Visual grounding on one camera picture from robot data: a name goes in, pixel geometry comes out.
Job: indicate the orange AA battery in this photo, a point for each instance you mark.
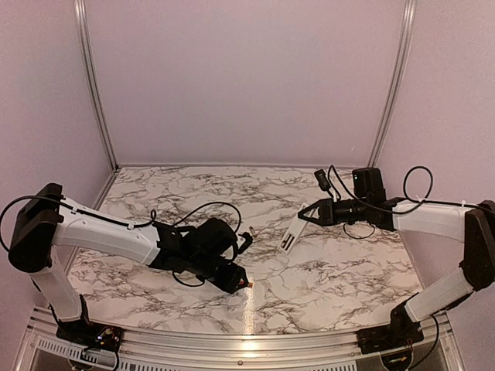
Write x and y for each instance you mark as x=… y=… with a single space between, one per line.
x=245 y=285

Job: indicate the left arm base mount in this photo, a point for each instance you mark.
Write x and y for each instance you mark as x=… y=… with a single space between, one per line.
x=92 y=335

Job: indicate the white remote control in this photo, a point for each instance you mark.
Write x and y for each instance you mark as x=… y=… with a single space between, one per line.
x=292 y=234

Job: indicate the aluminium frame post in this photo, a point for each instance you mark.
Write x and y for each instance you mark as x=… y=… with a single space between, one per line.
x=398 y=72
x=91 y=76

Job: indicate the left aluminium frame post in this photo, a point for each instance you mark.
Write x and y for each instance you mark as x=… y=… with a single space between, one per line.
x=91 y=76

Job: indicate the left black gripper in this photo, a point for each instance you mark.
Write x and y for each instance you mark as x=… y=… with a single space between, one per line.
x=230 y=283

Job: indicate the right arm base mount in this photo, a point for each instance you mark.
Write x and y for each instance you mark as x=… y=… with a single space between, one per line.
x=381 y=338

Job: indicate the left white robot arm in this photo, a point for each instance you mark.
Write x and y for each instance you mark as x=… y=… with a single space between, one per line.
x=48 y=218

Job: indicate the front aluminium rail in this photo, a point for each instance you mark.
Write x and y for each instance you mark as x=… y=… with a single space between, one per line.
x=143 y=349

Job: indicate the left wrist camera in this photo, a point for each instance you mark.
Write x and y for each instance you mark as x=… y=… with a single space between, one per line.
x=246 y=242

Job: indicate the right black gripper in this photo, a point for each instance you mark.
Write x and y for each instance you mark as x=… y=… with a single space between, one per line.
x=327 y=214

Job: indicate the right aluminium frame post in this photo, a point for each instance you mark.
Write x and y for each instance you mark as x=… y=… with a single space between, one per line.
x=398 y=72

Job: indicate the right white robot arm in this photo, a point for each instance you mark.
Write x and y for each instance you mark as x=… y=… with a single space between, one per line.
x=452 y=243

